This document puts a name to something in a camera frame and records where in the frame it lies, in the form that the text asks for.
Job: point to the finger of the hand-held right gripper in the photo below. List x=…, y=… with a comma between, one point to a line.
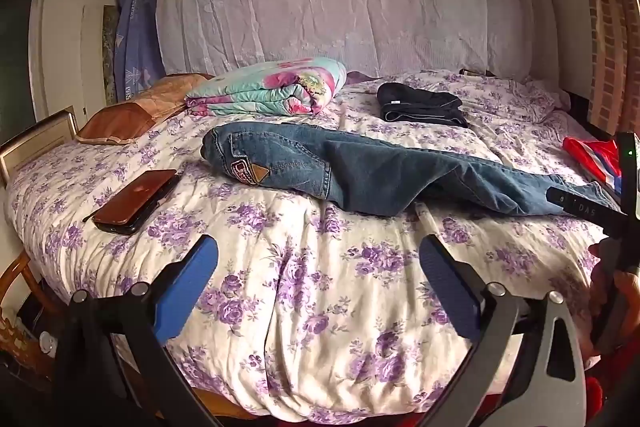
x=580, y=208

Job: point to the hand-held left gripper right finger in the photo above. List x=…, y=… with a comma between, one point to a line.
x=447, y=287

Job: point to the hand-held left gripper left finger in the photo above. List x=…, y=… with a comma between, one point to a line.
x=192, y=282

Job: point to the blue denim pants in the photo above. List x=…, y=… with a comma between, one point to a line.
x=375, y=167

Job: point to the folded dark pants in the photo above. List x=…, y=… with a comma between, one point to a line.
x=420, y=104

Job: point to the person's right hand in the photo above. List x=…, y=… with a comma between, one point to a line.
x=630, y=289

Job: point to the red white blue cloth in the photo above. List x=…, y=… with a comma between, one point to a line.
x=595, y=159

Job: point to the phone in brown case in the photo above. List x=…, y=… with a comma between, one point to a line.
x=135, y=202

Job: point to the purple floral bed cover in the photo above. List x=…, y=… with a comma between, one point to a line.
x=300, y=282

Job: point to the brick patterned curtain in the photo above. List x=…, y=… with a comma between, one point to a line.
x=610, y=32

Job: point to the small dark object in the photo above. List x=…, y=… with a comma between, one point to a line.
x=475, y=72

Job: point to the wooden chair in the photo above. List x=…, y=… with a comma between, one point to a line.
x=20, y=277

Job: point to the brown pillow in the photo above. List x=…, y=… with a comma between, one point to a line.
x=130, y=112

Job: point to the red padded jacket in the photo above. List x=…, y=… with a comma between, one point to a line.
x=595, y=402

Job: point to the white headboard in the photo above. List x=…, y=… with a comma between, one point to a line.
x=560, y=7

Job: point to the folded colourful floral quilt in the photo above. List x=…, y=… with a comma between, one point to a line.
x=270, y=87

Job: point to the dark framed painting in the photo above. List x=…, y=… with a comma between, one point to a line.
x=109, y=52

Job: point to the blue patterned hanging cloth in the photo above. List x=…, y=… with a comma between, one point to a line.
x=137, y=32

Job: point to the gold picture frame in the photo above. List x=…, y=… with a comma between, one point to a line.
x=35, y=134

